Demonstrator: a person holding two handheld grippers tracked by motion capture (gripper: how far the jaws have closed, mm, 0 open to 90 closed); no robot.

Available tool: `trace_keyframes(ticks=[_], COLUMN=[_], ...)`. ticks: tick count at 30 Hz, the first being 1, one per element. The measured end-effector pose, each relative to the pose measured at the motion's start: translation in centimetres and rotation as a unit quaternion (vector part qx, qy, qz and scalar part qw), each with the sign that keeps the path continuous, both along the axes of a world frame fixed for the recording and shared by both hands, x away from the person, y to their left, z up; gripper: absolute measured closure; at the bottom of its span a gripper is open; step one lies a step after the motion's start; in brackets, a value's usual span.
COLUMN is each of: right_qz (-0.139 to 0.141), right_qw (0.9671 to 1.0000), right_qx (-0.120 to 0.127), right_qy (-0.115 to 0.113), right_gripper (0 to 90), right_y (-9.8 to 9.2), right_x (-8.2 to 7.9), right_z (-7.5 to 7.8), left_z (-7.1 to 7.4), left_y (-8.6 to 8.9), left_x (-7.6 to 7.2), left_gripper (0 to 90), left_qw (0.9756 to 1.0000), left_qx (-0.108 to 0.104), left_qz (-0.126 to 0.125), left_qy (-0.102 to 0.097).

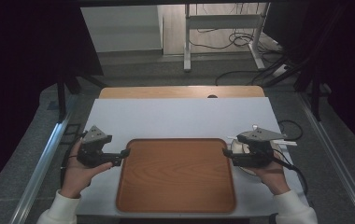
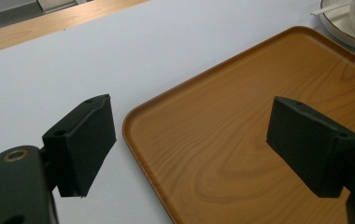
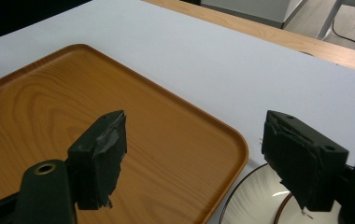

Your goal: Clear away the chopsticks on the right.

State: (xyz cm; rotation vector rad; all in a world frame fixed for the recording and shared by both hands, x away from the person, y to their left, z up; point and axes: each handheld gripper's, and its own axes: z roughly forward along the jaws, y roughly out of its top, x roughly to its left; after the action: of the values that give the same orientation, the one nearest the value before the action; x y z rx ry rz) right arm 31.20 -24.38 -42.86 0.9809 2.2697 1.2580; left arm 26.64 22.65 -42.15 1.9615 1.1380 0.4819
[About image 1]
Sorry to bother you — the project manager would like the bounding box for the brown wooden tray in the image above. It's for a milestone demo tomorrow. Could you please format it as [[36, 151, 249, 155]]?
[[115, 137, 237, 215]]

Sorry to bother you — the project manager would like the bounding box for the black metal stand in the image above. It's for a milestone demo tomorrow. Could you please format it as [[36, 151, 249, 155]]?
[[55, 74, 108, 123], [262, 55, 323, 122]]

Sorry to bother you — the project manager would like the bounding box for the white chopstick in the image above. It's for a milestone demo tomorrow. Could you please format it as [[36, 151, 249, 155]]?
[[227, 135, 296, 145], [272, 140, 298, 147]]

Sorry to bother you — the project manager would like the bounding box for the dark curtain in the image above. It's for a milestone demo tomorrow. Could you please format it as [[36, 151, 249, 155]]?
[[262, 0, 355, 158], [0, 0, 105, 202]]

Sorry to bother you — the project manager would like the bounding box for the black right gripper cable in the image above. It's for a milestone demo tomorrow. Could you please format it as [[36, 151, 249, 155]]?
[[271, 148, 309, 196]]

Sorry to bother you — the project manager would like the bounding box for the person's right hand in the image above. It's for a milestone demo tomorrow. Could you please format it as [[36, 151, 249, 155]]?
[[244, 157, 292, 197]]

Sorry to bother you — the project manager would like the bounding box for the white table sheet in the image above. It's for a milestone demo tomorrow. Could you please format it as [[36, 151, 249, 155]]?
[[76, 96, 310, 218]]

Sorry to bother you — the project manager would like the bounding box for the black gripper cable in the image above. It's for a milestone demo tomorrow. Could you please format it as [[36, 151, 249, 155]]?
[[271, 148, 309, 196], [60, 133, 89, 189]]

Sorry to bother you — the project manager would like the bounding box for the person's left hand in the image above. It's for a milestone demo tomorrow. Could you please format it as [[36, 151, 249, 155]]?
[[61, 139, 115, 200]]

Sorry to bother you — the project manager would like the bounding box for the white metal desk frame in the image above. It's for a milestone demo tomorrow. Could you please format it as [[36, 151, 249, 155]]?
[[182, 3, 272, 73]]

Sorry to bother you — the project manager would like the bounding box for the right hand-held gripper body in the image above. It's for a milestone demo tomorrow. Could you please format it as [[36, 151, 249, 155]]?
[[236, 128, 288, 169]]

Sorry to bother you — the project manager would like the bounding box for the white board panel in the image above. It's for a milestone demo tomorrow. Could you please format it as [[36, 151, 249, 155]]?
[[79, 5, 164, 54]]

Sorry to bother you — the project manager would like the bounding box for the black cable loop on floor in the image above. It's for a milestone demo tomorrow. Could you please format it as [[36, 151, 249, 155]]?
[[277, 119, 305, 142]]

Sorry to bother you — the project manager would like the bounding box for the black floor cables bundle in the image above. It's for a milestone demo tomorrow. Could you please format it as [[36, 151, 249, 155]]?
[[187, 27, 291, 87]]

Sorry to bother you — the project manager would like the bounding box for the white power strip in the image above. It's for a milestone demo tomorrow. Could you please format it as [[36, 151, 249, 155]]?
[[271, 63, 290, 78]]

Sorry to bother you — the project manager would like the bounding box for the aluminium rail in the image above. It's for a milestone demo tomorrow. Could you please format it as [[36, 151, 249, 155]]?
[[8, 92, 80, 224], [296, 92, 355, 224]]

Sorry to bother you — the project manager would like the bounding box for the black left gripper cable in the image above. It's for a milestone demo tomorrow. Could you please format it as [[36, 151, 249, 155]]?
[[60, 133, 89, 189]]

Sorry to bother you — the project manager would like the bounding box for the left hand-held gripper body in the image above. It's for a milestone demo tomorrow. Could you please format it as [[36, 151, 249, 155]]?
[[77, 124, 123, 169]]

